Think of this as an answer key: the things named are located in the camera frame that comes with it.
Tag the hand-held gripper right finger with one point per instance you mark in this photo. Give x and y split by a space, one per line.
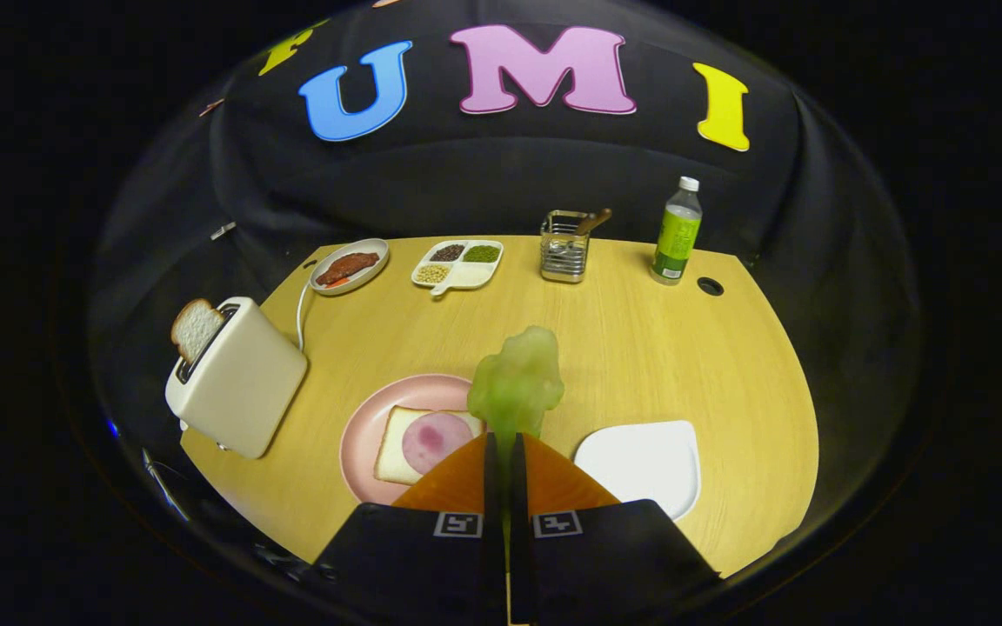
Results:
520 522

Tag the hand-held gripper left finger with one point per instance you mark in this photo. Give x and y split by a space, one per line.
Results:
490 522

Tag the green lettuce leaf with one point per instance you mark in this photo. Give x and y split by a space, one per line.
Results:
518 382

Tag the toast bread slice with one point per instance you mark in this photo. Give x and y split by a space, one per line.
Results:
195 329

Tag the pink ham slice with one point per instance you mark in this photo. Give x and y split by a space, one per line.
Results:
436 439

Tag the white bread slice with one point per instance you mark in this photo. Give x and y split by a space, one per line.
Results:
390 452

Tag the white square plate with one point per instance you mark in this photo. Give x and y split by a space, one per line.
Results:
640 461

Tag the pink round plate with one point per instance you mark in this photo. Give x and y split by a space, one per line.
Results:
362 435

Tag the white divided bean dish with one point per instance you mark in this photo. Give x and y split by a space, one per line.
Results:
466 274

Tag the white toaster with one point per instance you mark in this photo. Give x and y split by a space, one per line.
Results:
244 382

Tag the orange food piece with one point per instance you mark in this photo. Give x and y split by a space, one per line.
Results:
335 282

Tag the brown meat steak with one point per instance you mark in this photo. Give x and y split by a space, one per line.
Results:
349 266

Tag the beige round plate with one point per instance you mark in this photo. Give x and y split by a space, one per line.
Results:
375 248

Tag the green label water bottle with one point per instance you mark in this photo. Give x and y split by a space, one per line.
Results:
675 239

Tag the black backdrop cloth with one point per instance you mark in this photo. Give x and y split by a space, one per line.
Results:
466 174

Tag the white cloth clip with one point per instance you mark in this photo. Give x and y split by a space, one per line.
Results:
223 230

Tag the red cloth clip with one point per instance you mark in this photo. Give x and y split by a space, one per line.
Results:
211 106

